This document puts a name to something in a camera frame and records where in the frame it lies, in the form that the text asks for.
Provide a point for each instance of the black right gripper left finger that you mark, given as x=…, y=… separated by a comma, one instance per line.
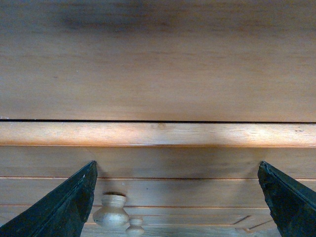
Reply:
x=61, y=213

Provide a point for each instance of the drawer wooden knob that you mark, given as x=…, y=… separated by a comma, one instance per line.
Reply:
x=112, y=214
x=135, y=229

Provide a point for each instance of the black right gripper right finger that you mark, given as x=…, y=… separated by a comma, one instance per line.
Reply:
x=292, y=205

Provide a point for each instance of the wooden nightstand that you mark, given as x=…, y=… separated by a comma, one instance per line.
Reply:
x=164, y=89

